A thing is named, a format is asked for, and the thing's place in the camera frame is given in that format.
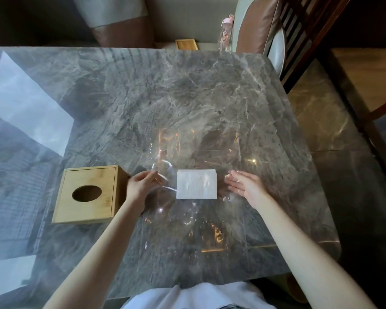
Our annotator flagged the person's right hand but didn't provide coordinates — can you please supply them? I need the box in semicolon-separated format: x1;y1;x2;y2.
224;170;269;209

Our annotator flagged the person's left hand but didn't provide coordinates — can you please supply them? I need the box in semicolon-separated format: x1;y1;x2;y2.
125;170;164;212

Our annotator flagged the white napkin stack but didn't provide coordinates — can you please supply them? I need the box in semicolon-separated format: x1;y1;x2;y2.
176;169;218;200

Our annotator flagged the wooden tissue box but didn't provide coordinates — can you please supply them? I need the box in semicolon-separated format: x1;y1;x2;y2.
51;165;129;226

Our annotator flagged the clear plastic wrapper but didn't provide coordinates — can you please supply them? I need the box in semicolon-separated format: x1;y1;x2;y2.
143;127;245;254

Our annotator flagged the person's right forearm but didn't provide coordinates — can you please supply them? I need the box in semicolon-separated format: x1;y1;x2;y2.
254;197;377;309

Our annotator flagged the person's left forearm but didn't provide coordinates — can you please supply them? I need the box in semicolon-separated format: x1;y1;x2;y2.
43;200;146;309

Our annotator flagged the person's white printed shirt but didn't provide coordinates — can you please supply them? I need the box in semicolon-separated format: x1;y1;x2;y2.
121;281;277;309

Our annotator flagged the yellow table leg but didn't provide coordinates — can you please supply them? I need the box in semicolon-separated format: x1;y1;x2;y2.
267;273;300;303

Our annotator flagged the white round chair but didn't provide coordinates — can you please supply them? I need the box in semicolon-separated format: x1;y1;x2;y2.
267;27;285;78

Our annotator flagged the small wooden tray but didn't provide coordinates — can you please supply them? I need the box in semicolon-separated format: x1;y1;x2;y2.
175;39;199;51

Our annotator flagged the white and brown cushion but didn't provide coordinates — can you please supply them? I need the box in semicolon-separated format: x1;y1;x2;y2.
231;0;282;55
72;0;155;48

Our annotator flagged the dark wooden chair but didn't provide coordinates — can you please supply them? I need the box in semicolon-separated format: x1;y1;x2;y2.
278;0;353;94

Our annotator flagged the beige sofa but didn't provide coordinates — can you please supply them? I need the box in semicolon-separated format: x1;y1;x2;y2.
0;0;242;50

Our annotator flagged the reddish wooden post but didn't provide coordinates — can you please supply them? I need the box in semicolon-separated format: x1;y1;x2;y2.
363;94;386;123

